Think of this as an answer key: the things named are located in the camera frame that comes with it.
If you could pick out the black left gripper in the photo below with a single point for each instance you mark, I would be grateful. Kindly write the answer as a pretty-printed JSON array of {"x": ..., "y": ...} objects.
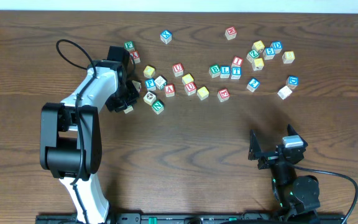
[{"x": 127, "y": 100}]

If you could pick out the blue 5 block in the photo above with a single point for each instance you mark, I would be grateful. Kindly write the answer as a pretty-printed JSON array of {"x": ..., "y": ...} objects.
[{"x": 268, "y": 53}]

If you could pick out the blue X block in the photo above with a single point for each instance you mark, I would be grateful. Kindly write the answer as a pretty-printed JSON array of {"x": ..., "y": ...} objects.
[{"x": 166, "y": 36}]

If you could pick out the red U block lower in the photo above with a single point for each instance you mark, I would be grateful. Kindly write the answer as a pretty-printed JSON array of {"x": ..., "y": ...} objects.
[{"x": 190, "y": 88}]

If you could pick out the red M block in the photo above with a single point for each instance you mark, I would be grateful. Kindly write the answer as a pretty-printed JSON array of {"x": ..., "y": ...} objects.
[{"x": 230, "y": 33}]

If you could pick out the yellow block top right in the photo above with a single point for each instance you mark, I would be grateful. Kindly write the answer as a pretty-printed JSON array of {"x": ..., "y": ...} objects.
[{"x": 258, "y": 46}]

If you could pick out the plain number 6 block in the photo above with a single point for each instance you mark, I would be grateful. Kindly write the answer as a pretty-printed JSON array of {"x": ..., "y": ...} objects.
[{"x": 137, "y": 85}]

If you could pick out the blue 2 block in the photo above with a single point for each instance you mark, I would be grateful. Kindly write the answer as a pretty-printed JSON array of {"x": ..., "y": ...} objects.
[{"x": 253, "y": 84}]

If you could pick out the blue T block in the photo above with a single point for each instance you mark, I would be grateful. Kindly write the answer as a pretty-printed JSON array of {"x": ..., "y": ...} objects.
[{"x": 236, "y": 73}]

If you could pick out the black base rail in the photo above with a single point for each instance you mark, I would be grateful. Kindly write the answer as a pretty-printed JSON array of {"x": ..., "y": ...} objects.
[{"x": 248, "y": 217}]

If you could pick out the red X block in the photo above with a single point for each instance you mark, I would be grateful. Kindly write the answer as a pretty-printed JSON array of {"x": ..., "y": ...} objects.
[{"x": 135, "y": 58}]

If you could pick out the red U block upper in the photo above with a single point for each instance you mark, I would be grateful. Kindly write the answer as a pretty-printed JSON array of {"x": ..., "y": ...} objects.
[{"x": 178, "y": 69}]

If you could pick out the yellow O block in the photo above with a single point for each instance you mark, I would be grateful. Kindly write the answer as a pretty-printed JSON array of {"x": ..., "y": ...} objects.
[{"x": 202, "y": 93}]

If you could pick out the blue L block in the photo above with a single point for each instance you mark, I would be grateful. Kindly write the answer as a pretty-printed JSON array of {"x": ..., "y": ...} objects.
[{"x": 225, "y": 71}]

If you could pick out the blue d block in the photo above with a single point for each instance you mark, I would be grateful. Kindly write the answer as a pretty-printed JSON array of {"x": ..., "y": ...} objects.
[
  {"x": 292, "y": 82},
  {"x": 277, "y": 46}
]

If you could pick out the green F block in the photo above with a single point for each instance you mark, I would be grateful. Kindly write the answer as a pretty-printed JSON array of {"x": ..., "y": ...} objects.
[{"x": 129, "y": 46}]

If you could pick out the red A block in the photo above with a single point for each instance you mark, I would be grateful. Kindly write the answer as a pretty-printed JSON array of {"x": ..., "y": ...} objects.
[{"x": 169, "y": 90}]

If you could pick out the green Z block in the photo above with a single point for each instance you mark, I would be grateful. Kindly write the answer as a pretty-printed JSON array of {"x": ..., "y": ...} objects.
[{"x": 252, "y": 55}]

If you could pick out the blue D block lower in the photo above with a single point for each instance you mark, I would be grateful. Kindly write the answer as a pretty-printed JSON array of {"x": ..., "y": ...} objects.
[{"x": 292, "y": 82}]

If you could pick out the plain white green-edged block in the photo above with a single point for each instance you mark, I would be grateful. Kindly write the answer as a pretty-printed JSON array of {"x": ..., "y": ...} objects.
[{"x": 160, "y": 82}]

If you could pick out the yellow block below Z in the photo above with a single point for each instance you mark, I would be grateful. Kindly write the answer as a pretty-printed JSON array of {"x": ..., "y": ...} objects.
[{"x": 257, "y": 64}]

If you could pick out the blue P block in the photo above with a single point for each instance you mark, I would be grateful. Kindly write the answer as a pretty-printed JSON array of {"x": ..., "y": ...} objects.
[{"x": 150, "y": 84}]

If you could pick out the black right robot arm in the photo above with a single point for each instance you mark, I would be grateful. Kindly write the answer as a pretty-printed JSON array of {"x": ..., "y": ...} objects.
[{"x": 296, "y": 194}]

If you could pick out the green N block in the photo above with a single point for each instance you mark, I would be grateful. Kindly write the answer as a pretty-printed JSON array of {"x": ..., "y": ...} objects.
[{"x": 158, "y": 107}]

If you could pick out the yellow block centre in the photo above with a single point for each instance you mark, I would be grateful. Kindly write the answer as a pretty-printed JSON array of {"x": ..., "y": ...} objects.
[{"x": 188, "y": 78}]

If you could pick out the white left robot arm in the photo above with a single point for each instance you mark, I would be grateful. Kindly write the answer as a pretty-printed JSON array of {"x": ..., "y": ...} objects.
[{"x": 70, "y": 135}]

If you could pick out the red I block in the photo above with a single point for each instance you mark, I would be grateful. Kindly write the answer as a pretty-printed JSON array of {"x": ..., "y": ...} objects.
[{"x": 237, "y": 62}]

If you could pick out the green R block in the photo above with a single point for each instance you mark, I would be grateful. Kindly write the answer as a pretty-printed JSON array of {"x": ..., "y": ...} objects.
[{"x": 128, "y": 109}]

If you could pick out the red Q block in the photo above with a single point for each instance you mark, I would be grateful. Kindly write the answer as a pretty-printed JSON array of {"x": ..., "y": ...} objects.
[{"x": 223, "y": 94}]

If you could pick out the green B block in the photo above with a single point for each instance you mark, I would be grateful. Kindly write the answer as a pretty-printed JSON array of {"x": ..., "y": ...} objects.
[{"x": 215, "y": 71}]

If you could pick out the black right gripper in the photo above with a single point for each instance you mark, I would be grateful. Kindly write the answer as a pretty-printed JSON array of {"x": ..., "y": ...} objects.
[{"x": 269, "y": 156}]

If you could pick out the plain white block right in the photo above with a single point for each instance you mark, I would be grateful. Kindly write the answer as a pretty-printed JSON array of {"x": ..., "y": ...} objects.
[{"x": 284, "y": 92}]

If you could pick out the red u block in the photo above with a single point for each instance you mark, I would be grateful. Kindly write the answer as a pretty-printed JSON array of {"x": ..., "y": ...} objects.
[
  {"x": 178, "y": 69},
  {"x": 190, "y": 88}
]

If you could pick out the soccer ball block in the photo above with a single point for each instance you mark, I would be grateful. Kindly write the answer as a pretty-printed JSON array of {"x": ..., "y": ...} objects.
[{"x": 150, "y": 98}]

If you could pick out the yellow 8 block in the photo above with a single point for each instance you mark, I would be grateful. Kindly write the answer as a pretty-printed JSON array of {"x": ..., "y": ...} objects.
[{"x": 288, "y": 57}]

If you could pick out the yellow block near P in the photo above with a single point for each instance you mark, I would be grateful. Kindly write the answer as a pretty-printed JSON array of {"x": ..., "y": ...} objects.
[{"x": 149, "y": 71}]

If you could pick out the blue D block upper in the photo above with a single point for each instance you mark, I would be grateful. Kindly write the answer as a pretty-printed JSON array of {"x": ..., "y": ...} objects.
[{"x": 277, "y": 46}]

